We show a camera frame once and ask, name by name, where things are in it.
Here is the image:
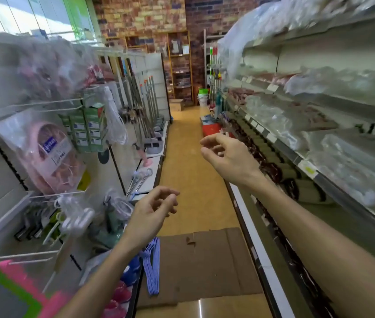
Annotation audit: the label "person's right hand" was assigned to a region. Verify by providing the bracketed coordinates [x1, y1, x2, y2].
[200, 132, 265, 190]

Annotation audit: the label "person's left hand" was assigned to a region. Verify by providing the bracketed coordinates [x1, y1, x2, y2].
[120, 185, 180, 255]

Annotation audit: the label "periwinkle blue hanger bundle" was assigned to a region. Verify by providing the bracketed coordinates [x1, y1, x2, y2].
[140, 237, 161, 297]

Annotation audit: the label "grey store shelf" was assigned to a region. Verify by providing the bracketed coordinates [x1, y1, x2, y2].
[200, 0, 375, 318]

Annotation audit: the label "person's left forearm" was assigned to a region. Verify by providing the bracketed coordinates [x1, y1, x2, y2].
[55, 240, 142, 318]

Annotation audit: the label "person's right forearm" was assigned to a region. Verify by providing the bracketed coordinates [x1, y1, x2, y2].
[248, 174, 375, 318]

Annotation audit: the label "clear toilet brush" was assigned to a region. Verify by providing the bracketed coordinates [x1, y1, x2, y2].
[125, 170, 146, 197]
[128, 167, 154, 200]

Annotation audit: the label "row of brown wrapped packets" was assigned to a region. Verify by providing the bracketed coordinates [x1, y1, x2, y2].
[226, 118, 339, 318]

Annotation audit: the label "green plastic wrapped roll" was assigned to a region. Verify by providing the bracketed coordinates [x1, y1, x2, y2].
[89, 208, 124, 250]

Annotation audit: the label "blue printed bag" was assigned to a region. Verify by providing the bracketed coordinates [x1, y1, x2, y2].
[120, 254, 143, 287]

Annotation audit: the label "pink plunger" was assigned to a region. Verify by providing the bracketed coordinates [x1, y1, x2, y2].
[132, 143, 153, 168]

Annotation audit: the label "pile of maroon packets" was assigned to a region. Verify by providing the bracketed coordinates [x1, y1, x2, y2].
[227, 87, 262, 102]

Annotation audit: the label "white plastic bag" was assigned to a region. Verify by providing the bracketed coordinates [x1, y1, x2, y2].
[79, 249, 113, 286]

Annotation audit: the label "white plastic hanging items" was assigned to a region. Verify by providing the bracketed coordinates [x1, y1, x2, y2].
[43, 194, 96, 246]

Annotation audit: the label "flattened brown cardboard box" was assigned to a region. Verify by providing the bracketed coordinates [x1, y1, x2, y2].
[137, 227, 264, 309]

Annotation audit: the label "yellow red hanging tag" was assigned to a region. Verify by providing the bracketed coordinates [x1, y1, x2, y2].
[76, 168, 93, 193]

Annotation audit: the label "row of grey dustpan sets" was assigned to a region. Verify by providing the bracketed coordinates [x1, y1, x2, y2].
[121, 75, 166, 155]

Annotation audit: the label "pink printed bag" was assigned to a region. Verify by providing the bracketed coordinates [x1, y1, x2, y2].
[102, 280, 133, 318]

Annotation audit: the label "hanging clear plastic bag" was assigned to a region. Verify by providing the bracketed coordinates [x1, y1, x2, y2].
[102, 85, 129, 147]

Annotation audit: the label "clear plastic wrapped goods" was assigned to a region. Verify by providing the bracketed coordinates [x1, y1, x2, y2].
[244, 66, 375, 208]

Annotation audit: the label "plastic wrapped pink toilet seat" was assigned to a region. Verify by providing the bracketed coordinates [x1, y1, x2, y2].
[0, 110, 88, 197]

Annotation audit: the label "pile of white plastic bags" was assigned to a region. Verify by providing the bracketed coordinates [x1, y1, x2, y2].
[218, 0, 375, 80]

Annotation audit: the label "green and pink hanging goods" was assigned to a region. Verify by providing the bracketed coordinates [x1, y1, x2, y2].
[0, 260, 71, 318]

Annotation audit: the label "red hanging packaged goods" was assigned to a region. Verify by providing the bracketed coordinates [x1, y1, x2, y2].
[17, 38, 116, 100]

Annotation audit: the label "bundle of mop handles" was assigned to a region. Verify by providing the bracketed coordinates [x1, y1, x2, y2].
[206, 45, 225, 119]

